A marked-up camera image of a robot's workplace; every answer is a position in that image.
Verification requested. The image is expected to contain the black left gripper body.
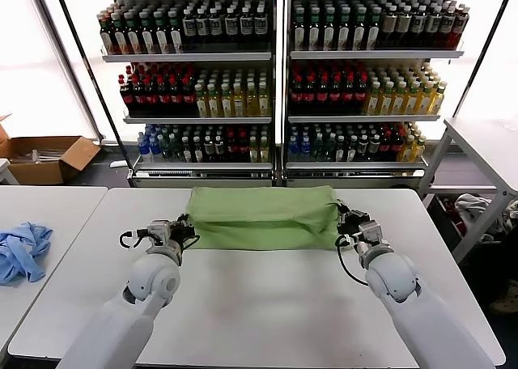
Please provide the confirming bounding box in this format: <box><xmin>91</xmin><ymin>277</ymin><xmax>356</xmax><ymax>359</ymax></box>
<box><xmin>168</xmin><ymin>218</ymin><xmax>196</xmax><ymax>247</ymax></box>

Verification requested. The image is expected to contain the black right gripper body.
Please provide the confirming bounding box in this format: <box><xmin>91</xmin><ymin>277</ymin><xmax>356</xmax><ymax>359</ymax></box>
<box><xmin>338</xmin><ymin>209</ymin><xmax>370</xmax><ymax>235</ymax></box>

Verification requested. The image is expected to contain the green polo shirt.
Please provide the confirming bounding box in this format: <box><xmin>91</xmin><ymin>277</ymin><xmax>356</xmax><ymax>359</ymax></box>
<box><xmin>185</xmin><ymin>185</ymin><xmax>341</xmax><ymax>252</ymax></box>

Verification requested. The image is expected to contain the white grey clothes pile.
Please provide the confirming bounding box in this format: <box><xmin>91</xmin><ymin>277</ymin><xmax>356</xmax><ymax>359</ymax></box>
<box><xmin>452</xmin><ymin>193</ymin><xmax>493</xmax><ymax>232</ymax></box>

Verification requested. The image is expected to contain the open brown cardboard box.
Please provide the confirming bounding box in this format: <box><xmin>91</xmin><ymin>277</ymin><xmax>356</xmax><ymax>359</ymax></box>
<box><xmin>0</xmin><ymin>114</ymin><xmax>102</xmax><ymax>186</ymax></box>

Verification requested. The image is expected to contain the black slanted pole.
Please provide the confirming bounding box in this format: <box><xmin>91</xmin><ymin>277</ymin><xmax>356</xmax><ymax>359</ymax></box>
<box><xmin>451</xmin><ymin>0</ymin><xmax>518</xmax><ymax>118</ymax></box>
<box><xmin>51</xmin><ymin>0</ymin><xmax>134</xmax><ymax>174</ymax></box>

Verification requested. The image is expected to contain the white tubes bundle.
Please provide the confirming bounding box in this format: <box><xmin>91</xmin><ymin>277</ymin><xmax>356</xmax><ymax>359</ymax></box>
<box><xmin>10</xmin><ymin>148</ymin><xmax>66</xmax><ymax>166</ymax></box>

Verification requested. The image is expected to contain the grey drinks shelving unit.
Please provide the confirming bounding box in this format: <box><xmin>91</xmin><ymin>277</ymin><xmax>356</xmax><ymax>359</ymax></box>
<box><xmin>76</xmin><ymin>0</ymin><xmax>284</xmax><ymax>190</ymax></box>
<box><xmin>282</xmin><ymin>0</ymin><xmax>465</xmax><ymax>190</ymax></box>

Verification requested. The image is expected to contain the pale crumpled garment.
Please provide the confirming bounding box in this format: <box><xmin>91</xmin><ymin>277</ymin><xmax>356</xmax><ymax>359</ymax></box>
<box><xmin>499</xmin><ymin>201</ymin><xmax>518</xmax><ymax>235</ymax></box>

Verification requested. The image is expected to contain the crumpled light blue garment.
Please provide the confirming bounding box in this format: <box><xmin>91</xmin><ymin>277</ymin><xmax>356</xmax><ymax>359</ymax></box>
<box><xmin>0</xmin><ymin>222</ymin><xmax>54</xmax><ymax>287</ymax></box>

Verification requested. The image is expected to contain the tan brown shoe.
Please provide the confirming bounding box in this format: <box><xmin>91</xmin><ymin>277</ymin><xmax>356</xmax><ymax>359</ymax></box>
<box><xmin>487</xmin><ymin>278</ymin><xmax>518</xmax><ymax>316</ymax></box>

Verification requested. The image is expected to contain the green cap white label bottle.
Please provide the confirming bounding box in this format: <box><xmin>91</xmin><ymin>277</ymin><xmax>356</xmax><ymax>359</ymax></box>
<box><xmin>139</xmin><ymin>11</ymin><xmax>155</xmax><ymax>55</ymax></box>
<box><xmin>126</xmin><ymin>11</ymin><xmax>142</xmax><ymax>55</ymax></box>
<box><xmin>366</xmin><ymin>7</ymin><xmax>382</xmax><ymax>51</ymax></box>
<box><xmin>351</xmin><ymin>7</ymin><xmax>367</xmax><ymax>53</ymax></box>
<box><xmin>113</xmin><ymin>12</ymin><xmax>129</xmax><ymax>56</ymax></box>
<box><xmin>292</xmin><ymin>7</ymin><xmax>308</xmax><ymax>53</ymax></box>
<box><xmin>306</xmin><ymin>7</ymin><xmax>322</xmax><ymax>53</ymax></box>
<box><xmin>336</xmin><ymin>7</ymin><xmax>352</xmax><ymax>53</ymax></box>
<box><xmin>153</xmin><ymin>11</ymin><xmax>169</xmax><ymax>55</ymax></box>
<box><xmin>168</xmin><ymin>11</ymin><xmax>183</xmax><ymax>54</ymax></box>
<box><xmin>321</xmin><ymin>7</ymin><xmax>337</xmax><ymax>53</ymax></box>

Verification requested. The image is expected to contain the small white table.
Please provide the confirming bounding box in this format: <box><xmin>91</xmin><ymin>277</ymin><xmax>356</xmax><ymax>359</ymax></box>
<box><xmin>0</xmin><ymin>158</ymin><xmax>20</xmax><ymax>186</ymax></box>

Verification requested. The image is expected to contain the dark bottle beige label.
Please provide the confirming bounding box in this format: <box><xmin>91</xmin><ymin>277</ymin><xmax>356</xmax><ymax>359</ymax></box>
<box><xmin>381</xmin><ymin>5</ymin><xmax>398</xmax><ymax>50</ymax></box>
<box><xmin>396</xmin><ymin>5</ymin><xmax>412</xmax><ymax>50</ymax></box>

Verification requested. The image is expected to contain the dark bottle white square label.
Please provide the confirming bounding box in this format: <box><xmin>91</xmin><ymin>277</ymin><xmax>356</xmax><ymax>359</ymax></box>
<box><xmin>439</xmin><ymin>5</ymin><xmax>456</xmax><ymax>50</ymax></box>
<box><xmin>209</xmin><ymin>6</ymin><xmax>225</xmax><ymax>53</ymax></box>
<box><xmin>425</xmin><ymin>5</ymin><xmax>441</xmax><ymax>50</ymax></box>
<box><xmin>182</xmin><ymin>6</ymin><xmax>198</xmax><ymax>53</ymax></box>
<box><xmin>196</xmin><ymin>6</ymin><xmax>210</xmax><ymax>53</ymax></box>
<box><xmin>253</xmin><ymin>6</ymin><xmax>269</xmax><ymax>53</ymax></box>
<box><xmin>224</xmin><ymin>6</ymin><xmax>240</xmax><ymax>53</ymax></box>
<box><xmin>239</xmin><ymin>6</ymin><xmax>254</xmax><ymax>53</ymax></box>
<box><xmin>410</xmin><ymin>5</ymin><xmax>427</xmax><ymax>50</ymax></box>

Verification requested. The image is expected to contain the orange cap white label bottle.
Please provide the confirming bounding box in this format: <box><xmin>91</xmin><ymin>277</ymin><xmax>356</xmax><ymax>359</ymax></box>
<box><xmin>100</xmin><ymin>13</ymin><xmax>116</xmax><ymax>56</ymax></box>

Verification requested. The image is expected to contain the red drink bottle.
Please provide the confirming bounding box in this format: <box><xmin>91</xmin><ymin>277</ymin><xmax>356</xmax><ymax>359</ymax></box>
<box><xmin>453</xmin><ymin>4</ymin><xmax>470</xmax><ymax>50</ymax></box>

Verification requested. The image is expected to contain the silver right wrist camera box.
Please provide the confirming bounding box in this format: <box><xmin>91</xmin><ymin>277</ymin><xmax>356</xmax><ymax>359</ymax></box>
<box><xmin>355</xmin><ymin>219</ymin><xmax>384</xmax><ymax>243</ymax></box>

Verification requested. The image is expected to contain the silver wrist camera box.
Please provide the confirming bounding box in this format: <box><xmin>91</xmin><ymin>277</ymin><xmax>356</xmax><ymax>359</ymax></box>
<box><xmin>355</xmin><ymin>219</ymin><xmax>384</xmax><ymax>243</ymax></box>
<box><xmin>146</xmin><ymin>219</ymin><xmax>172</xmax><ymax>245</ymax></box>

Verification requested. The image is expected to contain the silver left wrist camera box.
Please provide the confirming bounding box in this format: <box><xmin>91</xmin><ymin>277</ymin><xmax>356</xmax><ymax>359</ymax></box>
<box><xmin>146</xmin><ymin>219</ymin><xmax>172</xmax><ymax>245</ymax></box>

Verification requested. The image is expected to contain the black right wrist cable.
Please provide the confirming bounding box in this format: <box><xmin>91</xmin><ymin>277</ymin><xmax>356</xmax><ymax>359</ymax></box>
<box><xmin>334</xmin><ymin>233</ymin><xmax>369</xmax><ymax>286</ymax></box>

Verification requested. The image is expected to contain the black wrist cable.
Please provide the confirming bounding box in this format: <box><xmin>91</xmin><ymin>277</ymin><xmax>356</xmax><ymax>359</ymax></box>
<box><xmin>119</xmin><ymin>227</ymin><xmax>151</xmax><ymax>249</ymax></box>
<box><xmin>334</xmin><ymin>233</ymin><xmax>369</xmax><ymax>286</ymax></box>

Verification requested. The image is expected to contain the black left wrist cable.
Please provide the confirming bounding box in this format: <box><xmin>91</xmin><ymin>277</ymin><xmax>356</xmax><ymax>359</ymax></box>
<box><xmin>119</xmin><ymin>227</ymin><xmax>151</xmax><ymax>249</ymax></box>

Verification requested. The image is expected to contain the grey metal frame table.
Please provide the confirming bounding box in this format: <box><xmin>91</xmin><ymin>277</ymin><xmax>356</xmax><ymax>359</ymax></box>
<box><xmin>416</xmin><ymin>117</ymin><xmax>518</xmax><ymax>265</ymax></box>

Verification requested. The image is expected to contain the grey window frame post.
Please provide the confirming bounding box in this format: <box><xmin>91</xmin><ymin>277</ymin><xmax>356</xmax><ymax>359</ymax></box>
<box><xmin>31</xmin><ymin>0</ymin><xmax>105</xmax><ymax>146</ymax></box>

